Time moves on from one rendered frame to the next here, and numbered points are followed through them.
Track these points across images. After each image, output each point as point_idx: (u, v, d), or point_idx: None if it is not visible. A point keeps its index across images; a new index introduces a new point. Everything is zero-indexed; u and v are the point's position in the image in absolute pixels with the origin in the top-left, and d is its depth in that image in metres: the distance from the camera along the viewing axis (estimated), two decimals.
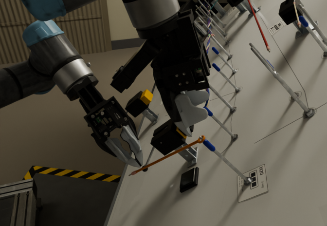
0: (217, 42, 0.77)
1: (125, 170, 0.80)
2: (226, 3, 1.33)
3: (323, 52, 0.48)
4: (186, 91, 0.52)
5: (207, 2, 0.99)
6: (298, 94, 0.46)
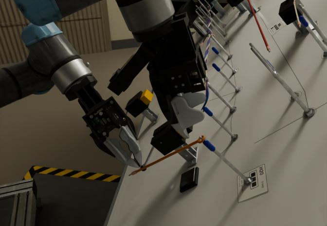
0: (217, 42, 0.77)
1: (125, 170, 0.80)
2: (226, 3, 1.33)
3: (323, 52, 0.48)
4: (183, 93, 0.52)
5: (207, 2, 0.99)
6: (298, 94, 0.46)
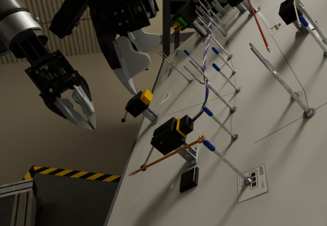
0: (217, 42, 0.77)
1: (125, 170, 0.80)
2: (226, 3, 1.33)
3: (323, 52, 0.48)
4: (136, 35, 0.48)
5: (207, 2, 0.99)
6: (298, 94, 0.46)
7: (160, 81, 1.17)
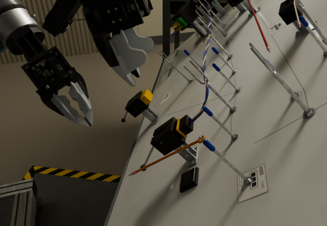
0: (217, 42, 0.77)
1: (125, 170, 0.80)
2: (226, 3, 1.33)
3: (323, 52, 0.48)
4: (129, 38, 0.47)
5: (207, 2, 0.99)
6: (298, 94, 0.46)
7: (160, 81, 1.17)
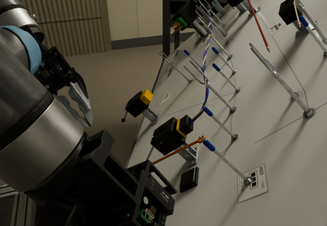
0: (217, 42, 0.77)
1: None
2: (226, 3, 1.33)
3: (323, 52, 0.48)
4: None
5: (207, 2, 0.99)
6: (298, 94, 0.46)
7: (160, 81, 1.17)
